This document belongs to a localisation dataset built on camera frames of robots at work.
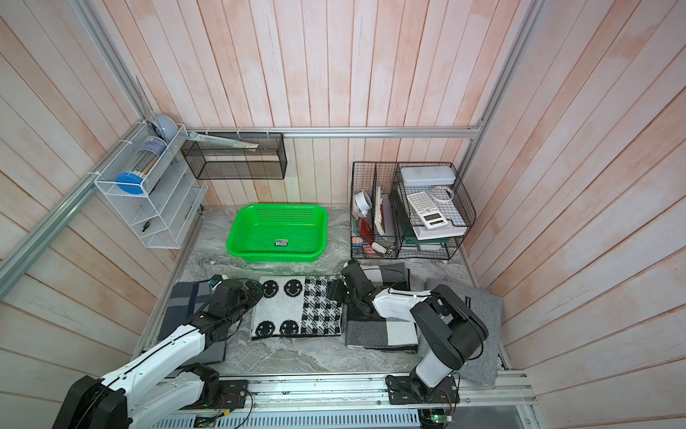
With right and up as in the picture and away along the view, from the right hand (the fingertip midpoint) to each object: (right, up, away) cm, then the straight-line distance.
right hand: (330, 290), depth 92 cm
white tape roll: (+13, +33, +18) cm, 40 cm away
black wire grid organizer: (+18, +18, +17) cm, 30 cm away
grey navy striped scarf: (-50, -3, -1) cm, 50 cm away
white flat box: (+38, +42, +9) cm, 57 cm away
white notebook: (+41, +21, -4) cm, 46 cm away
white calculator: (+33, +28, -3) cm, 43 cm away
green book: (+29, +22, +12) cm, 38 cm away
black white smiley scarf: (-12, -4, -6) cm, 14 cm away
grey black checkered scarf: (+11, -11, -10) cm, 18 cm away
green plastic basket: (-23, +20, +20) cm, 36 cm away
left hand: (-26, -1, -4) cm, 26 cm away
